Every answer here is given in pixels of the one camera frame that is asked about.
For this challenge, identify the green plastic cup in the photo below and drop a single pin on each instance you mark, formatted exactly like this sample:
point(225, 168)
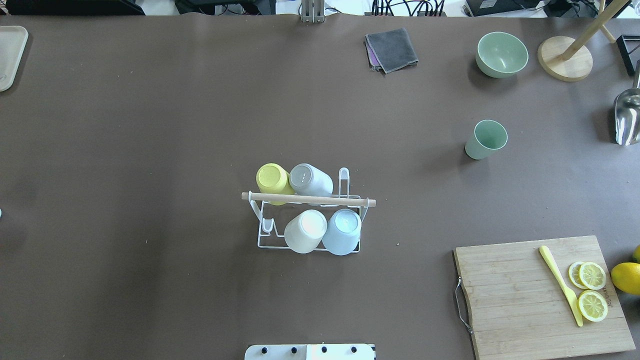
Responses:
point(488, 137)

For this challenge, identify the grey plastic cup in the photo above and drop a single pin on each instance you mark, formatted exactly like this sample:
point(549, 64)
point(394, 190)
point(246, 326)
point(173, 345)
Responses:
point(307, 180)

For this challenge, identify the yellow plastic cup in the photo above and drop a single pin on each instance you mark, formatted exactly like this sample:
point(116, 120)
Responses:
point(273, 179)

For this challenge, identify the white plastic cup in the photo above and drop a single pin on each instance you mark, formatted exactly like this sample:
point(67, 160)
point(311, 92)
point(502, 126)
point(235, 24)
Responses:
point(305, 231)

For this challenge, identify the light blue plastic cup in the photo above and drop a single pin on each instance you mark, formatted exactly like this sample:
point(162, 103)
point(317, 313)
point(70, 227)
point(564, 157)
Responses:
point(343, 232)

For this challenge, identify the grey folded cloth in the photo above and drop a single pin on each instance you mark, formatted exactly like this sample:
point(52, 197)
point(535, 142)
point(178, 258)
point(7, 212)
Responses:
point(390, 50)

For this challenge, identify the green ceramic bowl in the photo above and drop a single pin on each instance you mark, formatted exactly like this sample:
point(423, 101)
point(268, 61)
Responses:
point(500, 55)

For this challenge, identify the wooden cutting board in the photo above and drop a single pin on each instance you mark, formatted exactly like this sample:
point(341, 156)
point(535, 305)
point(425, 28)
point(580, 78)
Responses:
point(517, 311)

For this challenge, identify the wooden mug tree stand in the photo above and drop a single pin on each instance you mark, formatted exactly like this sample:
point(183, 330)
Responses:
point(569, 59)

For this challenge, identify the yellow plastic knife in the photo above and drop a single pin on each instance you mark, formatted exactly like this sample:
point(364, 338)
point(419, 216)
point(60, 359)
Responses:
point(570, 295)

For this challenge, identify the lemon slice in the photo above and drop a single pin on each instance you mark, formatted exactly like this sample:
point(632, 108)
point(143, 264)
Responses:
point(592, 305)
point(587, 275)

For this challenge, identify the metal scoop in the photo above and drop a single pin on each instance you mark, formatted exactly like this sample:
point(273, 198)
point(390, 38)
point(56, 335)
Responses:
point(627, 112)

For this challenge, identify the yellow lemon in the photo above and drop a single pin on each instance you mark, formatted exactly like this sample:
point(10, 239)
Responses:
point(636, 255)
point(626, 277)

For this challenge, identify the cream plastic tray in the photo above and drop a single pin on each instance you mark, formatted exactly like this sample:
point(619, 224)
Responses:
point(13, 41)

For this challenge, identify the white wire cup holder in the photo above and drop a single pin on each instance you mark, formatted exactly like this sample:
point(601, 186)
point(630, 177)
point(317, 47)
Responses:
point(274, 211)

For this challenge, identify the aluminium frame post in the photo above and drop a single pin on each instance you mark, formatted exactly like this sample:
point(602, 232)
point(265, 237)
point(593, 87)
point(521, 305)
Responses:
point(312, 11)

